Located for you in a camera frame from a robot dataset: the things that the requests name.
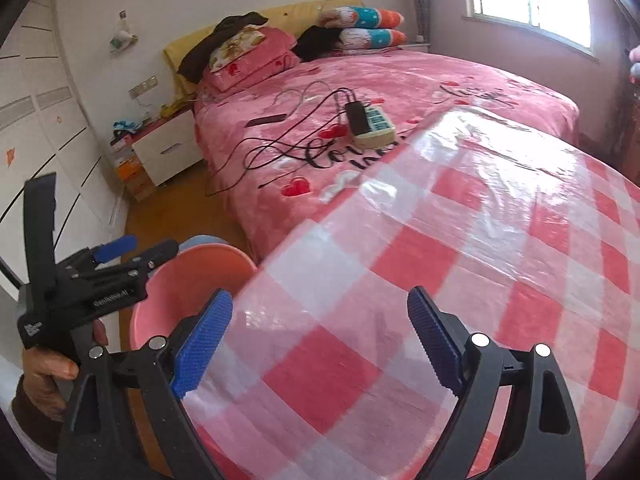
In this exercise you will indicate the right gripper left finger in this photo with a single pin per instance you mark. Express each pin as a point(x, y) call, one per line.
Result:
point(99, 438)

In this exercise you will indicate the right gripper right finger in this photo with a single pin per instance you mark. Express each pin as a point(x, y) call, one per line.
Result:
point(540, 436)

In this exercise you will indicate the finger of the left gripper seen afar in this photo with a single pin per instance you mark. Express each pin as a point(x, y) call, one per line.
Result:
point(115, 249)

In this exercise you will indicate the left forearm sleeve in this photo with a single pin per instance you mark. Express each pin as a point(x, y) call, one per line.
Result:
point(31, 439)

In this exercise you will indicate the left hand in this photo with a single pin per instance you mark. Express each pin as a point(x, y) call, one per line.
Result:
point(42, 368)

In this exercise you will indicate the pink plastic bin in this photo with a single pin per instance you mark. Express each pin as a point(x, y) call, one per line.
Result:
point(181, 287)

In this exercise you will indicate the white bedside cabinet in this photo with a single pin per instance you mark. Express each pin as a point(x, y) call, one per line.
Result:
point(167, 147)

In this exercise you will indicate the white wardrobe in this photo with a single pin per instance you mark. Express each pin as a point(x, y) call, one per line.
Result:
point(44, 130)

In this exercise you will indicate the pink bed cover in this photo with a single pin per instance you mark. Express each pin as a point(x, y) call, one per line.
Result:
point(281, 149)

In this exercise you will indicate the black garment on headboard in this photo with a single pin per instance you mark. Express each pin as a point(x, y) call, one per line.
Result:
point(193, 64)

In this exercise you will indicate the black phone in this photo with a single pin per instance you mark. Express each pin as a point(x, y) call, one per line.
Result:
point(266, 120)

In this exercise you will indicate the red white checkered tablecloth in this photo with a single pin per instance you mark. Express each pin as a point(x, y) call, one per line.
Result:
point(320, 374)

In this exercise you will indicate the pink pillow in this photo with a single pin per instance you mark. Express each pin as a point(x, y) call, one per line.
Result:
point(252, 55)

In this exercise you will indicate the yellow headboard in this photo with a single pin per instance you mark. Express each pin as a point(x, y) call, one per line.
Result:
point(293, 18)

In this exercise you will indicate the black garment by pillows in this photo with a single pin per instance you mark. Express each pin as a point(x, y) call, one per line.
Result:
point(316, 41)

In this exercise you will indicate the white power strip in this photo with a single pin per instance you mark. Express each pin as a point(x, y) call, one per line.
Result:
point(369, 126)

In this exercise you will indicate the lower striped colourful pillow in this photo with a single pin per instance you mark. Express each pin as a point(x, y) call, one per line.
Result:
point(370, 39)

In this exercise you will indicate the folded blankets pile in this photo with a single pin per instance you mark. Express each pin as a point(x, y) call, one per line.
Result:
point(634, 59)

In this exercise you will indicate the wall hanging ornament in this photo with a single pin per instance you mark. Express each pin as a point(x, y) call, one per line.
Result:
point(123, 38)

